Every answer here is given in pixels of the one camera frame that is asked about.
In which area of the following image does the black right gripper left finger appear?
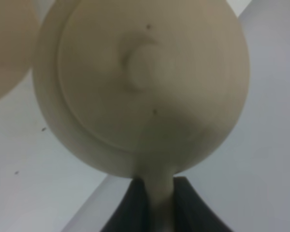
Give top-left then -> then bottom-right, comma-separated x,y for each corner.
102,179 -> 150,232

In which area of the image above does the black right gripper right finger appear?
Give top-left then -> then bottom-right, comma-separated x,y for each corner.
174,177 -> 232,232

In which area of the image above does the tan clay teapot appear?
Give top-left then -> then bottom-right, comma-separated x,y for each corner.
32,0 -> 249,232

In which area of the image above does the tan teapot saucer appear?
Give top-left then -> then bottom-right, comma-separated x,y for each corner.
0,0 -> 54,99

